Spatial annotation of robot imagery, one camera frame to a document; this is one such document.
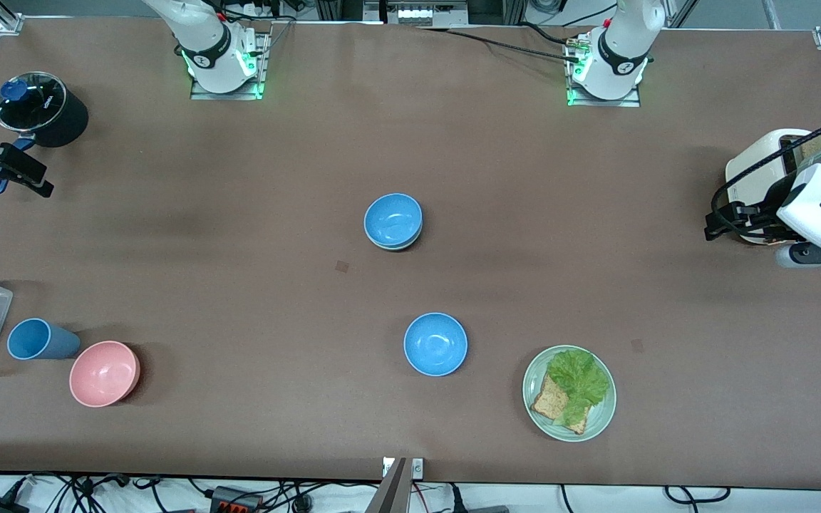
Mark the short black table cable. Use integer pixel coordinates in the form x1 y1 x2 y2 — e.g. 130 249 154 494
517 21 574 47

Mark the green bowl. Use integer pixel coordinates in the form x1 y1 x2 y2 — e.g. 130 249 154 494
366 228 423 252

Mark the grey camera mount pole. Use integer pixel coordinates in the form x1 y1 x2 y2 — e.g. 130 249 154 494
364 458 411 513

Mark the green plate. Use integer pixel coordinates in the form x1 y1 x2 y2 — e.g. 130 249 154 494
522 345 617 442

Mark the green lettuce leaf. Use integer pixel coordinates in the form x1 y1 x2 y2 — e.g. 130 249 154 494
547 348 611 427

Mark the blue bowl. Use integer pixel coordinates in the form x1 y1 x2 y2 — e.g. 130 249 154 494
363 193 424 249
403 312 468 377

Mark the blue cup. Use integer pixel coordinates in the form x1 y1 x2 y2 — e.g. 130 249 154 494
7 318 81 361

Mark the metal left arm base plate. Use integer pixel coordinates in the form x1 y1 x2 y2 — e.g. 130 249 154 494
566 36 643 108

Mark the grey equipment box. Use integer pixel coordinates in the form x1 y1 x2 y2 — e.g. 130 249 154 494
381 0 470 28

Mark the glass lid with blue knob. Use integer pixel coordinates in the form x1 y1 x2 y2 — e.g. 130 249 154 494
0 71 68 134

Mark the brown bread slice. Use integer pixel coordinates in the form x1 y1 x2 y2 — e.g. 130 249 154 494
530 374 589 435

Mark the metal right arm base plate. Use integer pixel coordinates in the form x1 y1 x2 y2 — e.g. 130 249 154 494
190 30 270 100

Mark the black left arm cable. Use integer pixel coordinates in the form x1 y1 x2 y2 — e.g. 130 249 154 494
710 107 821 236

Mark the white toaster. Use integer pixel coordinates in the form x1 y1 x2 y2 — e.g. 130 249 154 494
726 129 821 245

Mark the black pot with blue handle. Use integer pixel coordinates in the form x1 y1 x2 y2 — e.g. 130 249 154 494
0 71 89 195

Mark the pink bowl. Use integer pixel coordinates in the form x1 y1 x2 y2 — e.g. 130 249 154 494
69 341 142 408

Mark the black adapter with orange buttons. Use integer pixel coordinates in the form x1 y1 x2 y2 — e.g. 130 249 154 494
211 486 264 513

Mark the small metal table bracket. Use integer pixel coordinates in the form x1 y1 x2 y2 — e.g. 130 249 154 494
382 457 425 479

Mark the long black table cable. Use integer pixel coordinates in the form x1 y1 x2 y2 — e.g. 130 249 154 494
416 26 582 63

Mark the looped black floor cable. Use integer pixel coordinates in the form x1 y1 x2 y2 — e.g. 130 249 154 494
663 486 732 505

